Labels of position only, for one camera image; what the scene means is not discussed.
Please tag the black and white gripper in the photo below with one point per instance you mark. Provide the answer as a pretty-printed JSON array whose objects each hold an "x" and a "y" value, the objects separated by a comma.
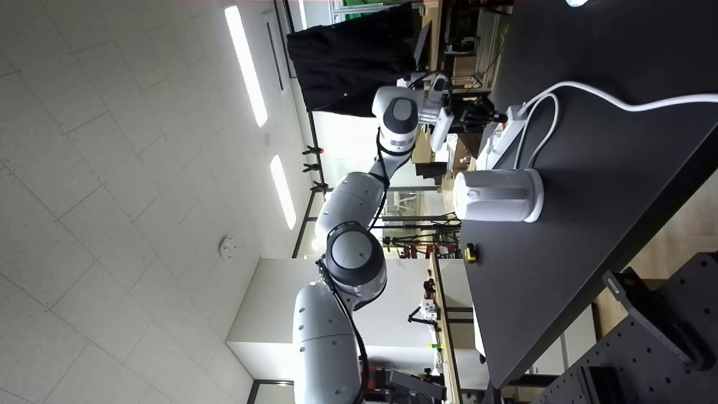
[{"x": 472, "y": 119}]

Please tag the white extension power strip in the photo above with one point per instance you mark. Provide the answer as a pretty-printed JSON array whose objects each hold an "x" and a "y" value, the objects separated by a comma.
[{"x": 501, "y": 138}]

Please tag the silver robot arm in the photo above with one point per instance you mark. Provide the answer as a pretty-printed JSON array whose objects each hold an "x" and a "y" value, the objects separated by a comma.
[{"x": 330, "y": 353}]

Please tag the white electric kettle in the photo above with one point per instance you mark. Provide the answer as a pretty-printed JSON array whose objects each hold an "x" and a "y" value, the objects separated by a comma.
[{"x": 499, "y": 196}]

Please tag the black hanging cloth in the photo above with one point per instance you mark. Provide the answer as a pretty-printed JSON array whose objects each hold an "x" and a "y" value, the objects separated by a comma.
[{"x": 342, "y": 67}]

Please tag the yellow tape measure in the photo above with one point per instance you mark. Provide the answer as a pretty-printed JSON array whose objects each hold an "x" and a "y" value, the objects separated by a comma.
[{"x": 472, "y": 254}]

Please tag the wooden workbench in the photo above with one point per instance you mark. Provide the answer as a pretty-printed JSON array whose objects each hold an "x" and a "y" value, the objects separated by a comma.
[{"x": 445, "y": 342}]

